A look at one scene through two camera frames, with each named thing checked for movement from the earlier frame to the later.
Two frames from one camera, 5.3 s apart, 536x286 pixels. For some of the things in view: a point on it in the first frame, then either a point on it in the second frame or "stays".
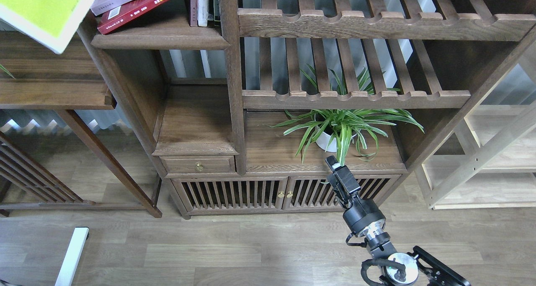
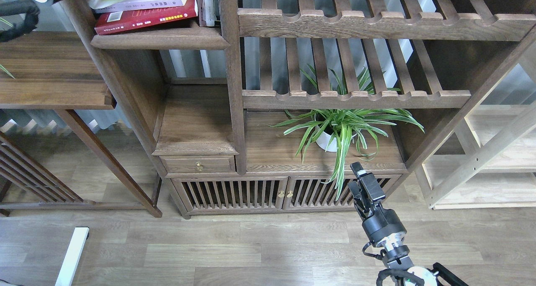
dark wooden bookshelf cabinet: x=243 y=91 stays
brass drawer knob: x=199 y=167 stays
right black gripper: x=364 y=218 -> x=385 y=228
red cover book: x=109 y=20 -> x=106 y=23
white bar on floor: x=64 y=277 stays
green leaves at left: x=3 y=68 stays
